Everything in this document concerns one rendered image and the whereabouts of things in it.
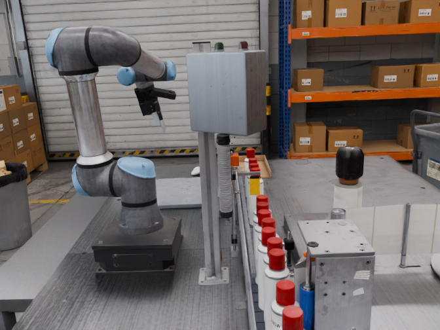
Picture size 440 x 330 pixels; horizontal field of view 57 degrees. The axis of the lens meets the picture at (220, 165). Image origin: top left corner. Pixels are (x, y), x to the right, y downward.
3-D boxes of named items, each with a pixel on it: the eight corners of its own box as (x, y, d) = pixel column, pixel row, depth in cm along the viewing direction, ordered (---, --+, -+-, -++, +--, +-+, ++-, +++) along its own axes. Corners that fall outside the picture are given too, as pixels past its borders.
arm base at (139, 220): (161, 234, 130) (159, 203, 128) (113, 236, 129) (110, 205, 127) (165, 217, 144) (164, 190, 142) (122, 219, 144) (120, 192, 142)
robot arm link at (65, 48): (115, 203, 131) (85, 25, 112) (73, 202, 134) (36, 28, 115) (129, 188, 142) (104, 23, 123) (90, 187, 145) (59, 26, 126)
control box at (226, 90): (247, 137, 94) (245, 51, 88) (190, 131, 103) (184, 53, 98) (268, 128, 102) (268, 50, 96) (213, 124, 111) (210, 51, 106)
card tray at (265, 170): (270, 177, 207) (270, 170, 205) (219, 179, 207) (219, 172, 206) (264, 161, 235) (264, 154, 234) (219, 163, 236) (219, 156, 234)
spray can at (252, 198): (264, 226, 141) (264, 170, 135) (249, 227, 141) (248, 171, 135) (263, 220, 146) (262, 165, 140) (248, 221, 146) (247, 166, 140)
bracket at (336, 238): (375, 255, 70) (376, 250, 69) (310, 258, 70) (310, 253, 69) (351, 222, 83) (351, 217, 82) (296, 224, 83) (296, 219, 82)
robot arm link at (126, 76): (140, 67, 151) (149, 57, 160) (112, 68, 153) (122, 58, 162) (145, 86, 155) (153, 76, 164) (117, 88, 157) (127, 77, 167)
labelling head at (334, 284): (368, 376, 77) (378, 254, 69) (300, 378, 77) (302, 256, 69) (346, 327, 90) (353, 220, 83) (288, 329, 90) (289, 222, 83)
